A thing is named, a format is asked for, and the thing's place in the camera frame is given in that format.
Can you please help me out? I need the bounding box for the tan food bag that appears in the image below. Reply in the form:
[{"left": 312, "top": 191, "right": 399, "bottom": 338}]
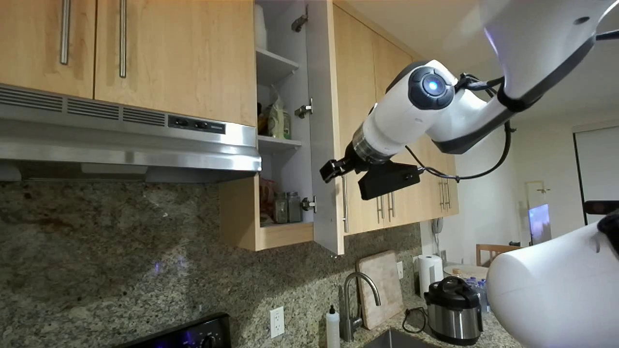
[{"left": 265, "top": 94, "right": 294, "bottom": 140}]

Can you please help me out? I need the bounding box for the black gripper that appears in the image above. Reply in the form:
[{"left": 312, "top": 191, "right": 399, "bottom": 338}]
[{"left": 319, "top": 142, "right": 366, "bottom": 185}]

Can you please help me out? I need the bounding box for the black steel pressure cooker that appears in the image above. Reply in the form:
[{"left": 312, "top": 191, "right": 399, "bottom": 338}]
[{"left": 422, "top": 274, "right": 486, "bottom": 345}]

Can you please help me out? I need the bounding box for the light wood cupboard carcass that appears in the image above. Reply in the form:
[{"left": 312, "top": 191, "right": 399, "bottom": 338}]
[{"left": 217, "top": 0, "right": 318, "bottom": 253}]

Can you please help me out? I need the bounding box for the white kettle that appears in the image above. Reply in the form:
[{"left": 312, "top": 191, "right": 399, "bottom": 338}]
[{"left": 410, "top": 251, "right": 447, "bottom": 299}]

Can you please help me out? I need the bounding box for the stainless steel sink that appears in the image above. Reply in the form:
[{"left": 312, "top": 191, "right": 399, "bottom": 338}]
[{"left": 362, "top": 324, "right": 443, "bottom": 348}]

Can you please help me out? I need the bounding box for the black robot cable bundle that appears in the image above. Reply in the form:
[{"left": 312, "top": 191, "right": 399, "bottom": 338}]
[{"left": 403, "top": 71, "right": 519, "bottom": 183}]

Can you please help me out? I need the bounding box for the stainless steel range hood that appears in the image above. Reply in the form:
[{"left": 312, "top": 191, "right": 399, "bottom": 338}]
[{"left": 0, "top": 80, "right": 263, "bottom": 185}]

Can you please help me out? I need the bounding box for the white wall outlet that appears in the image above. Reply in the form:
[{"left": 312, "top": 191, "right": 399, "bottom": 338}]
[{"left": 267, "top": 303, "right": 287, "bottom": 340}]

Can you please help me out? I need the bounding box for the light wood cupboard door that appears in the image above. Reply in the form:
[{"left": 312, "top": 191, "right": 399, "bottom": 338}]
[
  {"left": 333, "top": 1, "right": 389, "bottom": 237},
  {"left": 422, "top": 142, "right": 463, "bottom": 220},
  {"left": 306, "top": 0, "right": 348, "bottom": 256},
  {"left": 383, "top": 30, "right": 428, "bottom": 227}
]

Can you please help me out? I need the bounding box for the black electric stove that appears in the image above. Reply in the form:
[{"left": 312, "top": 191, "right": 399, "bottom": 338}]
[{"left": 118, "top": 311, "right": 234, "bottom": 348}]

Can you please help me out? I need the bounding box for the small lit screen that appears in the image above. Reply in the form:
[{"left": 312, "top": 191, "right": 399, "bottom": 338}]
[{"left": 526, "top": 200, "right": 554, "bottom": 247}]

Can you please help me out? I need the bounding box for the black velcro strap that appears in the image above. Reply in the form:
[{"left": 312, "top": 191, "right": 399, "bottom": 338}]
[
  {"left": 494, "top": 75, "right": 521, "bottom": 113},
  {"left": 596, "top": 208, "right": 619, "bottom": 256}
]

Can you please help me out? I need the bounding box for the pale wooden cutting board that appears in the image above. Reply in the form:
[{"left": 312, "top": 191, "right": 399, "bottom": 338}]
[{"left": 354, "top": 249, "right": 406, "bottom": 332}]

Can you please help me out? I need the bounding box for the steel curved faucet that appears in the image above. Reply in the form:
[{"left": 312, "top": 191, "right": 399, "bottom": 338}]
[{"left": 339, "top": 268, "right": 383, "bottom": 343}]

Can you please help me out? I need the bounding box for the narrow wood door above hood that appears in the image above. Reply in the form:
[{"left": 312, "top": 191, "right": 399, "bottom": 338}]
[{"left": 0, "top": 0, "right": 99, "bottom": 100}]

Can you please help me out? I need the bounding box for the glass spice jar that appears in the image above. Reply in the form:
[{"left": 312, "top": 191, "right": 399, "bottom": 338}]
[
  {"left": 275, "top": 191, "right": 290, "bottom": 225},
  {"left": 288, "top": 189, "right": 306, "bottom": 224}
]

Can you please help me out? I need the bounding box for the metal door hinge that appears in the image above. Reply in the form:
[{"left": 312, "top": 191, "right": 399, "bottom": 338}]
[
  {"left": 294, "top": 96, "right": 318, "bottom": 119},
  {"left": 298, "top": 193, "right": 319, "bottom": 214},
  {"left": 288, "top": 3, "right": 310, "bottom": 34}
]

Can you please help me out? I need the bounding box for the wide wood door above hood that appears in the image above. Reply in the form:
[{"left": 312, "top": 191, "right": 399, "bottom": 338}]
[{"left": 95, "top": 0, "right": 259, "bottom": 127}]

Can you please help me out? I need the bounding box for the white window blind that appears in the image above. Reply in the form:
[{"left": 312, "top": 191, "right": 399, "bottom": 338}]
[{"left": 573, "top": 123, "right": 619, "bottom": 227}]

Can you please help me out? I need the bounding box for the white soap bottle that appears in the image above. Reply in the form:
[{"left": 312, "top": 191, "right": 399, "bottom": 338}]
[{"left": 323, "top": 303, "right": 343, "bottom": 348}]

